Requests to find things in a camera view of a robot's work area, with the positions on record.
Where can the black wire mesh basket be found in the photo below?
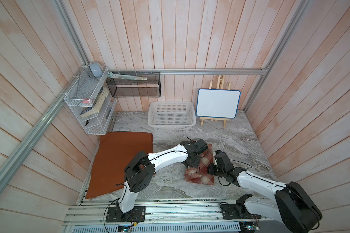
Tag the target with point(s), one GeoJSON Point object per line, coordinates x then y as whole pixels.
{"type": "Point", "coordinates": [151, 88]}

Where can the worn book on shelf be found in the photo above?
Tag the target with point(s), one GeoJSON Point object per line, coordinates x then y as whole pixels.
{"type": "Point", "coordinates": [97, 105]}

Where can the aluminium rail frame front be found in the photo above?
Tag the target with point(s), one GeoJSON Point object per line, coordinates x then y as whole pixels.
{"type": "Point", "coordinates": [165, 216]}

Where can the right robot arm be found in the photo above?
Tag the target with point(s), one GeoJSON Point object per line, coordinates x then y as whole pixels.
{"type": "Point", "coordinates": [286, 203]}

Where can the red plaid skirt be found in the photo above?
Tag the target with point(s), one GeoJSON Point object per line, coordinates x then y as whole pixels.
{"type": "Point", "coordinates": [200, 174]}

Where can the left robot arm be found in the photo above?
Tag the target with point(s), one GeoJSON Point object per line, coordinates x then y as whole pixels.
{"type": "Point", "coordinates": [140, 170]}

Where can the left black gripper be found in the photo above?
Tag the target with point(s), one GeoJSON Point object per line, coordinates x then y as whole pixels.
{"type": "Point", "coordinates": [195, 164]}

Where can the wooden easel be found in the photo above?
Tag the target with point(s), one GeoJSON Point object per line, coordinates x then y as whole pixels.
{"type": "Point", "coordinates": [220, 85]}

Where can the white plastic basket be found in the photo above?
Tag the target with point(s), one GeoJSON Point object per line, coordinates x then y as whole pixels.
{"type": "Point", "coordinates": [171, 116]}

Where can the rust brown skirt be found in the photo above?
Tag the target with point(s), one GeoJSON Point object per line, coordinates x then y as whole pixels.
{"type": "Point", "coordinates": [115, 151]}

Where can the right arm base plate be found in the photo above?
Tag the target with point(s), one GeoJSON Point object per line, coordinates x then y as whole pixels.
{"type": "Point", "coordinates": [236, 211]}

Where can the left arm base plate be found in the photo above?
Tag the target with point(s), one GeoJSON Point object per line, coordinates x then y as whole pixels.
{"type": "Point", "coordinates": [125, 214]}

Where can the grey computer mouse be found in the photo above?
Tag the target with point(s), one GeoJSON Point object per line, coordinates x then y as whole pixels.
{"type": "Point", "coordinates": [96, 69]}

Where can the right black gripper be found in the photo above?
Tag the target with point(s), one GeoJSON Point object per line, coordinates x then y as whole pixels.
{"type": "Point", "coordinates": [210, 168]}

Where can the light green flat ruler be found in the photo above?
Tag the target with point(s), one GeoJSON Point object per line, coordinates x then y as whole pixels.
{"type": "Point", "coordinates": [126, 77]}

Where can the white wire shelf rack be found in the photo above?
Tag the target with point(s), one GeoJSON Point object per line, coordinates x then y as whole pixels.
{"type": "Point", "coordinates": [85, 86]}

